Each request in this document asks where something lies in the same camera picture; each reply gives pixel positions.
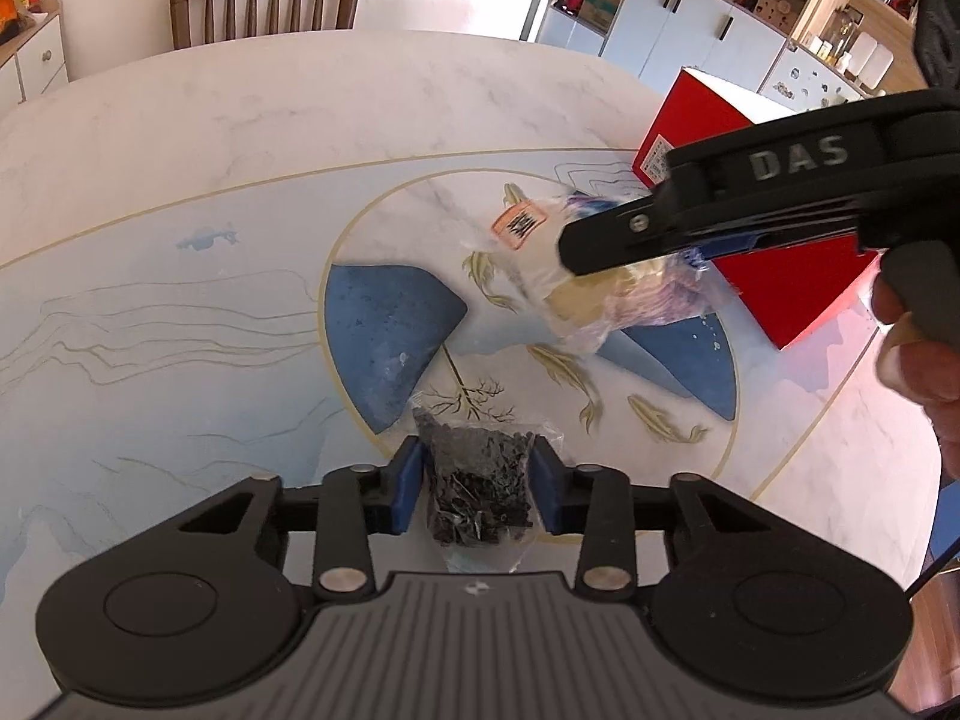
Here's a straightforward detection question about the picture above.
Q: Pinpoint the black cable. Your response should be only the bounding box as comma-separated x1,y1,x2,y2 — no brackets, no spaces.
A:
903,538,960,606

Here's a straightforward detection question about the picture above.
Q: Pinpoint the marble patterned desktop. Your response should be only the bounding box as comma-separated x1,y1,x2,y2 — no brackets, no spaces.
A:
0,28,947,700

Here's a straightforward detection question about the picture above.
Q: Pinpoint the red box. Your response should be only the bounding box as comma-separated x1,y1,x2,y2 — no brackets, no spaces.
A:
630,67,883,351

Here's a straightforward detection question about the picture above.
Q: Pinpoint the person's right hand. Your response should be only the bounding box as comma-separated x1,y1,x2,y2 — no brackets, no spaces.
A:
870,280,960,482

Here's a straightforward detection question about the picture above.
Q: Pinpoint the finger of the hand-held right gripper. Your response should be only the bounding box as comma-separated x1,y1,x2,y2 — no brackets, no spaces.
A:
693,230,860,260
556,196,703,278

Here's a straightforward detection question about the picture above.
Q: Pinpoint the dark cloth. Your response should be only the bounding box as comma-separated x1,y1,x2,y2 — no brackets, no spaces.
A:
913,0,960,85

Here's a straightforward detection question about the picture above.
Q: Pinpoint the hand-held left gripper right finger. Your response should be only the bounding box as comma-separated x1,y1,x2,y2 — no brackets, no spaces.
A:
527,437,782,602

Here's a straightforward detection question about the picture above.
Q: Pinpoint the white cabinet with shelves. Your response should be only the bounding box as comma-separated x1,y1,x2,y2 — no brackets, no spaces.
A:
534,0,931,109

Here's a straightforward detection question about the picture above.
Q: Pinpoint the clear bag with yellow pastry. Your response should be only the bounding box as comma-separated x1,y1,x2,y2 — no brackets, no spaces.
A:
464,190,722,359

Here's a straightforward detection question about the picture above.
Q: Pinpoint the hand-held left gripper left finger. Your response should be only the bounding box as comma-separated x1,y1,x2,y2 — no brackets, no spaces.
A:
176,435,427,602

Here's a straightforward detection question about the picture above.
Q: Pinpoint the white wooden sideboard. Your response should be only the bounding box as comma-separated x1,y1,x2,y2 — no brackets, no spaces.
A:
0,0,71,118

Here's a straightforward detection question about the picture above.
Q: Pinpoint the clear bag of dark dried leaves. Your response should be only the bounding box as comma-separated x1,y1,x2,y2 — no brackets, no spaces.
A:
412,408,561,572

